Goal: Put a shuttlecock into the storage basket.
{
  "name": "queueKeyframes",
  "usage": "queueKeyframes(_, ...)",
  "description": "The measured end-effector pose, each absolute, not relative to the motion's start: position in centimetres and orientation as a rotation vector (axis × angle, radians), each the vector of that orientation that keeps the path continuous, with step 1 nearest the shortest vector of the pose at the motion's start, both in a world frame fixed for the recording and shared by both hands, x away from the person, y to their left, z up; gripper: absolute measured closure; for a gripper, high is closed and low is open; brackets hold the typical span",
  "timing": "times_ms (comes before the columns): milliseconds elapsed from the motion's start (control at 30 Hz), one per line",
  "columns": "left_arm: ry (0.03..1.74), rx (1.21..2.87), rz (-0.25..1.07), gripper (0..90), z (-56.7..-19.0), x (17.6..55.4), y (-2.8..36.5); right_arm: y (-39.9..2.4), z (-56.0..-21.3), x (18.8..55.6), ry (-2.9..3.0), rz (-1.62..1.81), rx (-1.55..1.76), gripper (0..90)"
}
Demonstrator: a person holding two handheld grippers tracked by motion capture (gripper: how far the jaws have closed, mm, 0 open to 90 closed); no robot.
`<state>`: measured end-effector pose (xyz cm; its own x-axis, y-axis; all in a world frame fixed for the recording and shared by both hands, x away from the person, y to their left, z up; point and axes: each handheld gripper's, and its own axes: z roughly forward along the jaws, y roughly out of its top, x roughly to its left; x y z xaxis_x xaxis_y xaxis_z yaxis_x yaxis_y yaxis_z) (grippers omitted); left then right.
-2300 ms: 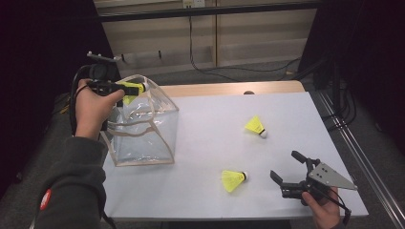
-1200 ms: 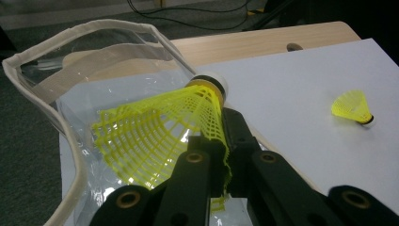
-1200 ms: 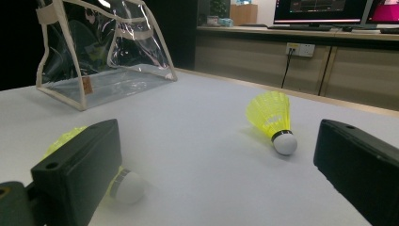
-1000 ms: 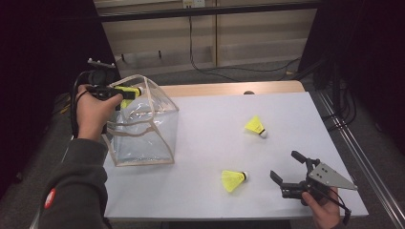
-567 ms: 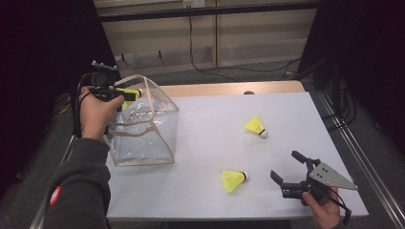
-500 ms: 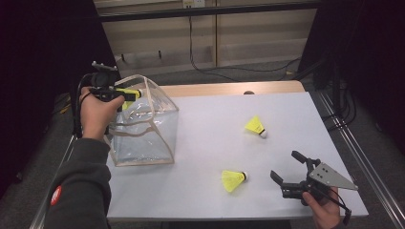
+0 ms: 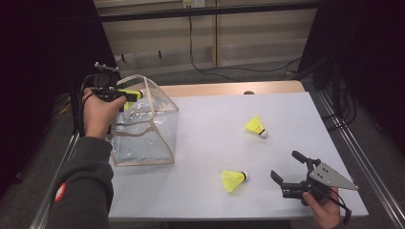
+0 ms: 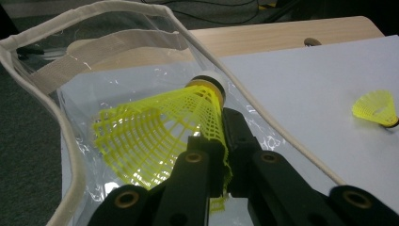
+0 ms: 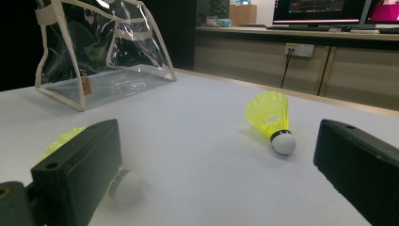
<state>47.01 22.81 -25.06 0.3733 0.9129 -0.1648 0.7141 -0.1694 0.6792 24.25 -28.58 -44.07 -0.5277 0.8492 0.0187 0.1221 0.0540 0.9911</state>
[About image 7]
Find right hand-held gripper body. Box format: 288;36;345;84
280;156;359;200

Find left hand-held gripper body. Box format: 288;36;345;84
83;62;128;103

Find clear plastic bag beige trim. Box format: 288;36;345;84
109;73;180;167

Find person's left hand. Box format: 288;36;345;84
81;87;128;141

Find person's right hand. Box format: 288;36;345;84
301;186;342;229

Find black curtain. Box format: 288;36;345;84
0;0;117;192
299;0;405;154

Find black metal stand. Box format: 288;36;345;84
313;56;344;118

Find black horizontal bar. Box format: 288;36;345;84
98;1;321;23

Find metal floor rail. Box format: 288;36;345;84
30;132;80;229
316;90;405;229

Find black floor cables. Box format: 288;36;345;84
324;85;359;132

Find black wall cable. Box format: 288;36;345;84
188;8;302;83

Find wall power outlet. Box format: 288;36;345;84
182;0;206;9

